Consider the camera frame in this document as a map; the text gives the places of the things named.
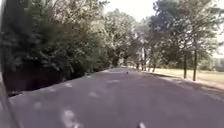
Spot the grey asphalt path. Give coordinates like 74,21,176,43
8,67,224,128

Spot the dense wood of trees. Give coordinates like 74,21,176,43
0,0,136,94

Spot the row of trees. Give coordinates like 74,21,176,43
133,0,224,82

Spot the dirt verge strip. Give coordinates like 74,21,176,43
141,70,224,103

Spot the dry grass field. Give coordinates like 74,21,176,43
151,67,224,85

